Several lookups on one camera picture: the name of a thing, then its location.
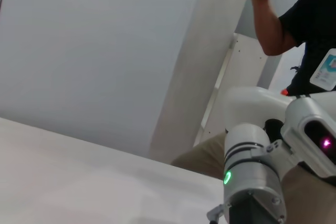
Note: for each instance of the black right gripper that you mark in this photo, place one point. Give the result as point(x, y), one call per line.
point(244, 211)

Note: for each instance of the operator forearm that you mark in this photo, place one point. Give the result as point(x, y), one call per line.
point(270, 27)

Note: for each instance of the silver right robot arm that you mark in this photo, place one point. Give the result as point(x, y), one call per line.
point(249, 140)

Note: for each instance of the small red button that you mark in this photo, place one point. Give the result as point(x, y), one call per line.
point(284, 92)

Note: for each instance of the white perforated panel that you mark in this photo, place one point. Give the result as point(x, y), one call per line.
point(244, 64)

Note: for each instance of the white column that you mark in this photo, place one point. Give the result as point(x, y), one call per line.
point(199, 58)

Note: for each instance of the white id badge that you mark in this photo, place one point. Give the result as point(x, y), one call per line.
point(325, 69)

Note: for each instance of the operator black shirt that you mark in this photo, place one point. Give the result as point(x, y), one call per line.
point(315, 11)

